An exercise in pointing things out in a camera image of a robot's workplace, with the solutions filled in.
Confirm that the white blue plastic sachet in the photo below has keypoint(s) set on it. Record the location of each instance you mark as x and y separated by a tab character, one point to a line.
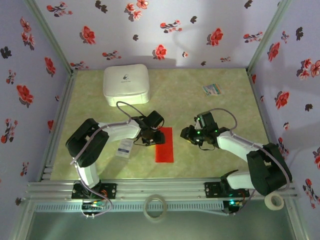
123	151

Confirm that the aluminium table edge rail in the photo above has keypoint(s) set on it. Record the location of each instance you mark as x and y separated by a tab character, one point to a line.
160	187

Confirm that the teal orange printed packet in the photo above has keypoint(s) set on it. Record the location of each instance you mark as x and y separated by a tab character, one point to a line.
212	90

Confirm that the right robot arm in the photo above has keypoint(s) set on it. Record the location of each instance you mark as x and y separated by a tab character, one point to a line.
265	170

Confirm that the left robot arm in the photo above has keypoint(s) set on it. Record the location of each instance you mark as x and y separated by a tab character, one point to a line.
87	142

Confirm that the aluminium side rail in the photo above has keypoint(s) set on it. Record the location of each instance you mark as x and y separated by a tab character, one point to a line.
255	95
66	96

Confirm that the small circuit board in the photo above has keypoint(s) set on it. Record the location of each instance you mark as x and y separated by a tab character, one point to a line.
93	206
235	203

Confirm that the aluminium corner post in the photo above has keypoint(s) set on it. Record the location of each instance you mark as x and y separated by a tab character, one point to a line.
51	37
268	37

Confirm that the white tape roll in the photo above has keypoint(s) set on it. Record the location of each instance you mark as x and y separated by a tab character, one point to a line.
268	203

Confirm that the red square paper sheet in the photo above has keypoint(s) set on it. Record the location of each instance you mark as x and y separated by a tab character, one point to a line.
166	152

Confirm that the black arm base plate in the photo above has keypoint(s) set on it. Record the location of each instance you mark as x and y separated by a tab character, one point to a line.
212	191
111	191

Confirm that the aluminium frame leg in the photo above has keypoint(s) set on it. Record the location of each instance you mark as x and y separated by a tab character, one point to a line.
295	220
22	222

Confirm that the white zip pouch case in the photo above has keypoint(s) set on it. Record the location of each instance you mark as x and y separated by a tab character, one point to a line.
125	82

